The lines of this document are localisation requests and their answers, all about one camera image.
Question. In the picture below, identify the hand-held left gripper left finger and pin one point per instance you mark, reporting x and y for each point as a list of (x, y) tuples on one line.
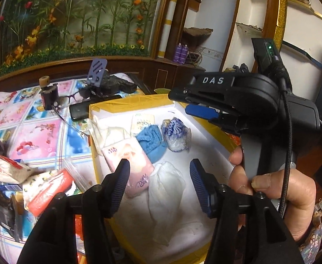
[(119, 187)]

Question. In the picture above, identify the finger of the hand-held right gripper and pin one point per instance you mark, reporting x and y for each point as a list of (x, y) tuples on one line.
[(204, 89), (202, 112)]

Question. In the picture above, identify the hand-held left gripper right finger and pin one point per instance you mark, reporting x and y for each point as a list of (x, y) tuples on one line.
[(202, 189)]

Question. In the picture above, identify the pink tissue pack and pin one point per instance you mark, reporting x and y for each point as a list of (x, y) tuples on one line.
[(134, 167)]

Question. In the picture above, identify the blue-printed plastic bag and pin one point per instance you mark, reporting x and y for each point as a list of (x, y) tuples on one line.
[(176, 134)]

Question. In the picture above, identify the white plastic bag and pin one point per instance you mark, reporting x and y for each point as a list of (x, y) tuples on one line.
[(165, 187)]

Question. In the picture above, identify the yellow cardboard box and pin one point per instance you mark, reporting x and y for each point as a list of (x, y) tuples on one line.
[(139, 225)]

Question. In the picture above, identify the white cloth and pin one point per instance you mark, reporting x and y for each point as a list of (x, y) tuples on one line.
[(108, 133)]

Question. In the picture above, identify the blue knit cloth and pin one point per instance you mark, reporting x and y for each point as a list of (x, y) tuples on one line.
[(152, 143)]

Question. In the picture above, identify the small white packet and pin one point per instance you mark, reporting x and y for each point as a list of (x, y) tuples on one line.
[(143, 122)]

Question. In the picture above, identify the red and white packet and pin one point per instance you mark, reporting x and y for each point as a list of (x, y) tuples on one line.
[(51, 194)]

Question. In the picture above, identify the floral printed packet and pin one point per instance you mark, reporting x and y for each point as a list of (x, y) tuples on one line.
[(41, 179)]

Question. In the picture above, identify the blue tissue pack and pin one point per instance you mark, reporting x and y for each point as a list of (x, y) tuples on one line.
[(8, 187)]

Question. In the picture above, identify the white snack bag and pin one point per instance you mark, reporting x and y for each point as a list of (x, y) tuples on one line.
[(4, 167)]

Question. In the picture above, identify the black packet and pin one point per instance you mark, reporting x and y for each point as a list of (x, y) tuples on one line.
[(0, 206)]

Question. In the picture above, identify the person's right hand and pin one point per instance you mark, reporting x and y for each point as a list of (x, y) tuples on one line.
[(298, 195)]

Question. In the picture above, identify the purple spray can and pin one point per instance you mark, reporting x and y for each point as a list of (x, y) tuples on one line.
[(185, 55), (178, 53)]

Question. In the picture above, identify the wooden sideboard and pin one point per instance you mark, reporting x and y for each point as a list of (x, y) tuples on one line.
[(163, 74)]

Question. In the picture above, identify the green bowl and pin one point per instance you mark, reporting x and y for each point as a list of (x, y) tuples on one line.
[(161, 90)]

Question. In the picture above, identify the clear zip bag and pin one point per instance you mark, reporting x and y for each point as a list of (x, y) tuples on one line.
[(75, 172)]

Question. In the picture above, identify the white and yellow roll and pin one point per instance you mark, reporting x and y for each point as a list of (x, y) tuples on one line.
[(167, 27)]

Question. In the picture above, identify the black smartphone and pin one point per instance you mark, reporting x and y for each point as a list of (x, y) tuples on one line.
[(92, 107)]

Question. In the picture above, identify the black pouch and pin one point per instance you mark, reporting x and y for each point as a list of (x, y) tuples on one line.
[(117, 84)]

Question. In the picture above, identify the dark-framed eyeglasses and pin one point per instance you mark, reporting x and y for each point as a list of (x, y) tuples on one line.
[(73, 100)]

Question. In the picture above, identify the printed fruit tablecloth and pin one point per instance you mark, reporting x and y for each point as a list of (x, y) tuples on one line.
[(40, 126)]

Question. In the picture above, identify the purple phone stand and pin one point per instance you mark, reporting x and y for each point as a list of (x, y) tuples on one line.
[(97, 70)]

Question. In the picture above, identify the dark bottle with cork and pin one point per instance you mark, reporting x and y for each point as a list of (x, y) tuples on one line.
[(48, 95)]

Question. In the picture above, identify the flower display panel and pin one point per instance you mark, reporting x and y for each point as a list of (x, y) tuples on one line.
[(67, 19)]

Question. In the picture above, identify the brown wall shelf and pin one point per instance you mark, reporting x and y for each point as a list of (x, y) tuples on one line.
[(196, 34)]

